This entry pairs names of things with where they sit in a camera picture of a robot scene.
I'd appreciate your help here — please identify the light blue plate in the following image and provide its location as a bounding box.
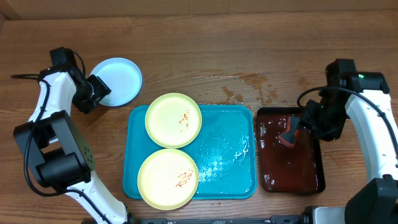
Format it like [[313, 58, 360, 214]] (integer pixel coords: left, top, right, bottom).
[[91, 57, 143, 107]]

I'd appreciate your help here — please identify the red black sponge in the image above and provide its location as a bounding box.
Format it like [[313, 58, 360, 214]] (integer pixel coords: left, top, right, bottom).
[[277, 116, 300, 147]]

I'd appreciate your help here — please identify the yellow plate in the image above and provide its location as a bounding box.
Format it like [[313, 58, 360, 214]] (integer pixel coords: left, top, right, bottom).
[[137, 149, 199, 210], [144, 93, 202, 149]]

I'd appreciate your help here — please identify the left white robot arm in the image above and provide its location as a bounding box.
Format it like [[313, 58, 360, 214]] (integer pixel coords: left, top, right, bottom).
[[13, 47, 134, 223]]

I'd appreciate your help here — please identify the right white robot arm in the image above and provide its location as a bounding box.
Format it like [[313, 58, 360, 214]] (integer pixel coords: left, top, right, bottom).
[[300, 59, 397, 223]]

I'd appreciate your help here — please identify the dark red water tray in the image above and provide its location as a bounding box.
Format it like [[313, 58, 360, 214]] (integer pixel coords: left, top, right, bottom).
[[256, 107, 325, 194]]

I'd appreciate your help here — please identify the teal plastic tray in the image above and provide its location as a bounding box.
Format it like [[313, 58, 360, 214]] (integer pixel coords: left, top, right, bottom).
[[123, 105, 257, 200]]

